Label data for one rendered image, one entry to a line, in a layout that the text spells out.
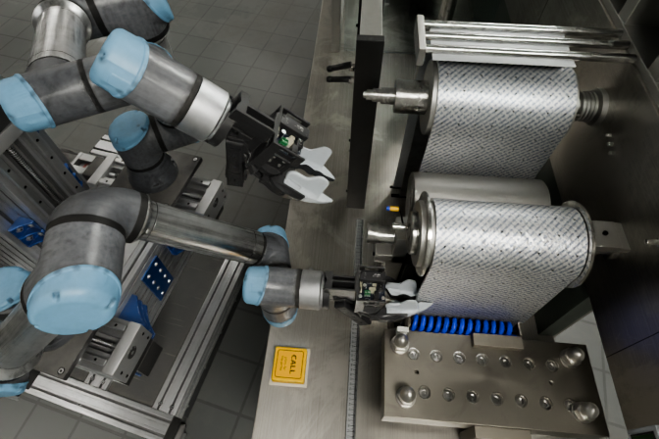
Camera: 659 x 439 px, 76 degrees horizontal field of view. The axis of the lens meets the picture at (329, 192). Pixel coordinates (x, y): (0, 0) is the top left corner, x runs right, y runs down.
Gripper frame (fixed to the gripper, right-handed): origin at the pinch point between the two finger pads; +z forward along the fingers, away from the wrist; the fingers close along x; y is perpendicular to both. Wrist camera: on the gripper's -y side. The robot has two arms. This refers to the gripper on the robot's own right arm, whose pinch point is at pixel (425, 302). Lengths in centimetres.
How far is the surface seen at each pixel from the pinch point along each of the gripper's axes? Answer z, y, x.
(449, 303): 4.5, 1.1, -0.3
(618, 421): 96, -108, 0
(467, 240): 2.8, 21.3, 2.3
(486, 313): 12.8, -2.6, -0.2
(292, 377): -25.6, -16.5, -12.6
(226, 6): -123, -109, 274
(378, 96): -12.1, 25.4, 29.9
